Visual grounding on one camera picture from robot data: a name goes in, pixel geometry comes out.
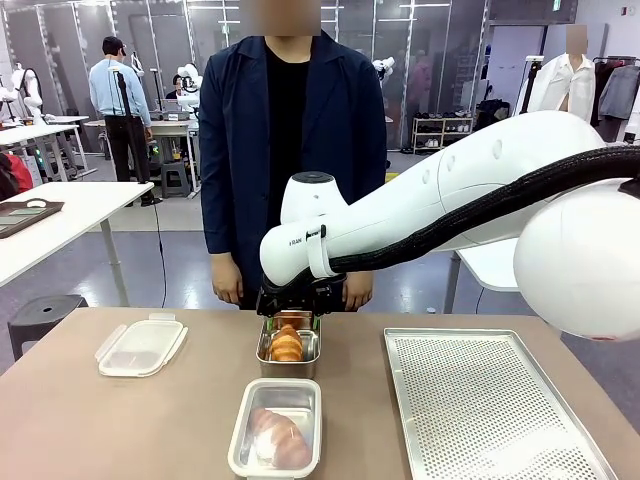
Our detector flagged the person's left hand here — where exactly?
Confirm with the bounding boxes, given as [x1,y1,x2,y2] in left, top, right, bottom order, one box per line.
[344,273,373,313]

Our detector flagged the brown wooden tray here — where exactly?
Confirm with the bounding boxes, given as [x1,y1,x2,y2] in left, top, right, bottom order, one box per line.
[0,198,66,240]

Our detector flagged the white background desk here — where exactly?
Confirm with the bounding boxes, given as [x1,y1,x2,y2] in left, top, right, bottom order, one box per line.
[0,115,97,182]

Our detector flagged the person's left forearm navy sleeve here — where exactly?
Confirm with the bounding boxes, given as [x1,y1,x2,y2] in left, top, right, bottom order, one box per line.
[357,99,389,201]

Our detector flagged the white humanoid background robot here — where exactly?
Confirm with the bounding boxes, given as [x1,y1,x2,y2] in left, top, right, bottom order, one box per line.
[0,61,46,127]

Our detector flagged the grey step stool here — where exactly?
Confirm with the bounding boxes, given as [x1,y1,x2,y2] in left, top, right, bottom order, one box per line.
[159,161,196,200]

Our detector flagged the perforated metal baking tray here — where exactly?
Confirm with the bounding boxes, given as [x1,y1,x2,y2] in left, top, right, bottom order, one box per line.
[383,326,619,480]

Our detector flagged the white clear plastic lid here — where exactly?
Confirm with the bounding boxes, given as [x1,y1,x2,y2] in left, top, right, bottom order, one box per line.
[94,312,190,378]
[227,377,323,477]

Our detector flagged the white side table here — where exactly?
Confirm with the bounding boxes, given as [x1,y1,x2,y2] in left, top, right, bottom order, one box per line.
[0,180,156,307]

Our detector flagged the golden brown croissant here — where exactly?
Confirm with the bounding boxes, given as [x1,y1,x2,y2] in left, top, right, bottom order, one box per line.
[269,323,306,363]
[247,406,312,467]

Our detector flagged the black braided cable sleeve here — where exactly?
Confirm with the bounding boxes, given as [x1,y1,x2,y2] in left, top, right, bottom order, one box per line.
[329,146,640,274]

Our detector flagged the black camera tripod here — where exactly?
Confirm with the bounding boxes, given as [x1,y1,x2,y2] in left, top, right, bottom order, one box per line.
[112,69,164,207]

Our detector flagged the black plastic stool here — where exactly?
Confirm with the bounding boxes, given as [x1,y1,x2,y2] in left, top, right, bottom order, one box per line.
[6,294,90,362]

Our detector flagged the person in navy coat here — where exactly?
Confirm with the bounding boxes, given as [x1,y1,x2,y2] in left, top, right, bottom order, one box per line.
[198,23,389,312]

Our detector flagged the person's right hand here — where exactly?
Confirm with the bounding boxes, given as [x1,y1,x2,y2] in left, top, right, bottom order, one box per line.
[211,252,246,305]

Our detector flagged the person's right forearm navy sleeve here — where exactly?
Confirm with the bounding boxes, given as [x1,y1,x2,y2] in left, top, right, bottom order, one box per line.
[198,139,236,257]

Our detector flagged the clothes rack with garments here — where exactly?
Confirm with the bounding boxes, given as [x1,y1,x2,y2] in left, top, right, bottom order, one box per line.
[590,55,640,146]

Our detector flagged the man in light blue shirt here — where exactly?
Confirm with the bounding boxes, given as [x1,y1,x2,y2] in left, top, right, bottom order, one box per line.
[88,35,154,184]

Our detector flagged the mannequin with white shirt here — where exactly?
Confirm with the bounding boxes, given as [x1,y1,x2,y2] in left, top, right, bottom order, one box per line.
[518,23,597,121]

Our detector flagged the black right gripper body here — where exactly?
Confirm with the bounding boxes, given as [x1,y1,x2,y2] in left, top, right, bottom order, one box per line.
[256,272,348,318]

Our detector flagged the white shoe rack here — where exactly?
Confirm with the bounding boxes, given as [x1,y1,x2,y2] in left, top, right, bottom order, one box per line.
[411,115,475,154]

